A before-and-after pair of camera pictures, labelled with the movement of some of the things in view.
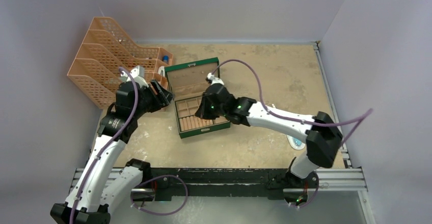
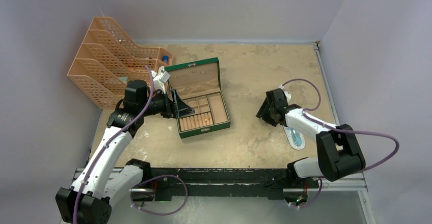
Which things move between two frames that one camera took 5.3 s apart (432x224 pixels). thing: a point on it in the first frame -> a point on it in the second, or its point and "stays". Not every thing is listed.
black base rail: [219, 184] stays
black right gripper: [203, 113] -> [262, 113]
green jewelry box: [188, 82] stays
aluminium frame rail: [346, 177] stays
